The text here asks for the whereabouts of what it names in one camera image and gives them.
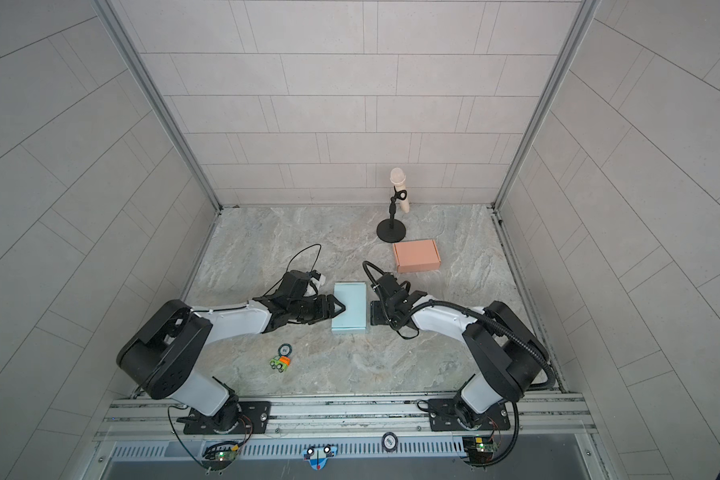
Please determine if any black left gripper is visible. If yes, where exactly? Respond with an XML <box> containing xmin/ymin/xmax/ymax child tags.
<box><xmin>287</xmin><ymin>295</ymin><xmax>349</xmax><ymax>325</ymax></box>

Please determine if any light blue cardboard box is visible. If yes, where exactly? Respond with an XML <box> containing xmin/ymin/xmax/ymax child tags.
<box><xmin>331</xmin><ymin>282</ymin><xmax>369</xmax><ymax>335</ymax></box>

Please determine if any pink paper box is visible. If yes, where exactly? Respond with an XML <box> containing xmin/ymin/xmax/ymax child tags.
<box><xmin>393</xmin><ymin>239</ymin><xmax>442</xmax><ymax>274</ymax></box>

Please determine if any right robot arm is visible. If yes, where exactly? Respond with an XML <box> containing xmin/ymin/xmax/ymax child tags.
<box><xmin>366</xmin><ymin>272</ymin><xmax>556</xmax><ymax>417</ymax></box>

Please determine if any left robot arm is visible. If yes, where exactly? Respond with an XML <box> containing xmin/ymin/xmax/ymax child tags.
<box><xmin>116</xmin><ymin>270</ymin><xmax>346</xmax><ymax>432</ymax></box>

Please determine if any small colourful toy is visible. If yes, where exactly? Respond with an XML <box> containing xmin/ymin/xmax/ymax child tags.
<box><xmin>270</xmin><ymin>356</ymin><xmax>291</xmax><ymax>373</ymax></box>

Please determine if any beige microphone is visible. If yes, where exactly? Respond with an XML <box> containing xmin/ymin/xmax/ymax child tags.
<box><xmin>390</xmin><ymin>167</ymin><xmax>410</xmax><ymax>213</ymax></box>

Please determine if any round black white badge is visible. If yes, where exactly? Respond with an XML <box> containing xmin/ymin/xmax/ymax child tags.
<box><xmin>381</xmin><ymin>432</ymin><xmax>399</xmax><ymax>453</ymax></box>

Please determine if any blue sticker marker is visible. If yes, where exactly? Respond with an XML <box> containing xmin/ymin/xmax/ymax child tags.
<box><xmin>302</xmin><ymin>445</ymin><xmax>337</xmax><ymax>471</ymax></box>

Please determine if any right green circuit board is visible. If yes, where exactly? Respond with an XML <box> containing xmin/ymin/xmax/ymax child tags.
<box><xmin>462</xmin><ymin>436</ymin><xmax>496</xmax><ymax>466</ymax></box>

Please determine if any green circuit board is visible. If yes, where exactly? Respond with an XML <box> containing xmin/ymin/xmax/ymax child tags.
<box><xmin>462</xmin><ymin>436</ymin><xmax>496</xmax><ymax>466</ymax></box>
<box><xmin>202</xmin><ymin>441</ymin><xmax>241</xmax><ymax>471</ymax></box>

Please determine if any left green circuit board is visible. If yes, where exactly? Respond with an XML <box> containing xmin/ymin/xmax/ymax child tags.
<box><xmin>202</xmin><ymin>441</ymin><xmax>241</xmax><ymax>471</ymax></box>

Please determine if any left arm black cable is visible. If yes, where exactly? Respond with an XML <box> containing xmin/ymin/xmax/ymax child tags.
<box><xmin>260</xmin><ymin>242</ymin><xmax>323</xmax><ymax>298</ymax></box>

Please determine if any black corrugated cable conduit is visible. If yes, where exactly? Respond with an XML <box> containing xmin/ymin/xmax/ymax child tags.
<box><xmin>361</xmin><ymin>260</ymin><xmax>557</xmax><ymax>391</ymax></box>

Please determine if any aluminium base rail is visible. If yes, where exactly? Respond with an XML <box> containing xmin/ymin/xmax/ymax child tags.
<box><xmin>93</xmin><ymin>392</ymin><xmax>597</xmax><ymax>460</ymax></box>

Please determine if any aluminium corner post right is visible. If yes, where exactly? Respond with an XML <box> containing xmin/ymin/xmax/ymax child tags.
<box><xmin>493</xmin><ymin>0</ymin><xmax>601</xmax><ymax>210</ymax></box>

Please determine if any aluminium corner post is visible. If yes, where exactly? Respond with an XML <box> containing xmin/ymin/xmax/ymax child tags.
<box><xmin>493</xmin><ymin>0</ymin><xmax>601</xmax><ymax>210</ymax></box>
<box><xmin>92</xmin><ymin>0</ymin><xmax>222</xmax><ymax>211</ymax></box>

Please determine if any aluminium corner post left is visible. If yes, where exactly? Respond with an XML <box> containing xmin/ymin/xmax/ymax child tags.
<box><xmin>92</xmin><ymin>0</ymin><xmax>222</xmax><ymax>211</ymax></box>

